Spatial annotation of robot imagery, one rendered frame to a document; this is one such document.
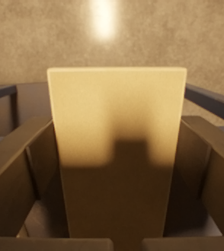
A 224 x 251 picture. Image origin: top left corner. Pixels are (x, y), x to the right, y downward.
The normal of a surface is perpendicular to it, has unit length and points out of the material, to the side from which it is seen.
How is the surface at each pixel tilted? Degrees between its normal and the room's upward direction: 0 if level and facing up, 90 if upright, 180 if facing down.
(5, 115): 0
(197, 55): 0
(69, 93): 0
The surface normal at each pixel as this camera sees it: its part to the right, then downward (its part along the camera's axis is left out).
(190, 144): -1.00, 0.00
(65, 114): 0.00, 0.36
